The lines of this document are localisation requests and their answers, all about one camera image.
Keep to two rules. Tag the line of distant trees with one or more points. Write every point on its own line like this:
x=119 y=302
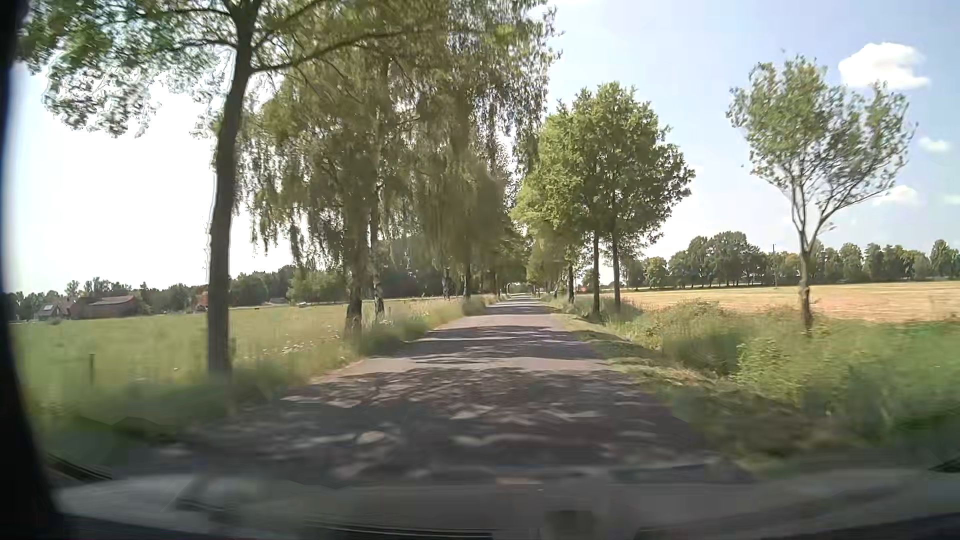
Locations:
x=750 y=259
x=150 y=292

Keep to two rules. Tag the grey asphalt road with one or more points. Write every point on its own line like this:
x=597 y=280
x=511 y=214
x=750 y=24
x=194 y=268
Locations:
x=495 y=375

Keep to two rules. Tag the yellow dry field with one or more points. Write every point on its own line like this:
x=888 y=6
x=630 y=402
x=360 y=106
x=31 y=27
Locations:
x=862 y=296

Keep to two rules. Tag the small farm house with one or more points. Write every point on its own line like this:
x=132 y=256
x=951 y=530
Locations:
x=51 y=309

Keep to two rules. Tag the grass verge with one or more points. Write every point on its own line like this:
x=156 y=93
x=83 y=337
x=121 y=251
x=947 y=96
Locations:
x=315 y=360
x=787 y=375

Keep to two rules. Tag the fence post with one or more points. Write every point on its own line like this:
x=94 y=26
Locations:
x=91 y=367

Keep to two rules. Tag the pole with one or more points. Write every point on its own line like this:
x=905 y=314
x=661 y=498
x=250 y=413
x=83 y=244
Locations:
x=775 y=266

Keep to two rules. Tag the slender young tree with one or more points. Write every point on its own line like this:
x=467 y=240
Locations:
x=806 y=187

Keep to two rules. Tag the brown farm building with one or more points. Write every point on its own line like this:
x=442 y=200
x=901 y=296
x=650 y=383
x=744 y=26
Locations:
x=109 y=305

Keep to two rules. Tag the car's own bonnet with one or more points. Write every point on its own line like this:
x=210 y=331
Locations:
x=480 y=510

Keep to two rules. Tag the green grass field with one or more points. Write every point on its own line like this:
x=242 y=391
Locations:
x=150 y=337

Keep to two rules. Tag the row of trees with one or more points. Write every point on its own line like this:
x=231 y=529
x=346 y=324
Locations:
x=607 y=172
x=360 y=150

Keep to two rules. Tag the red brick building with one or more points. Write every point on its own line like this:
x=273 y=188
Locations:
x=201 y=301

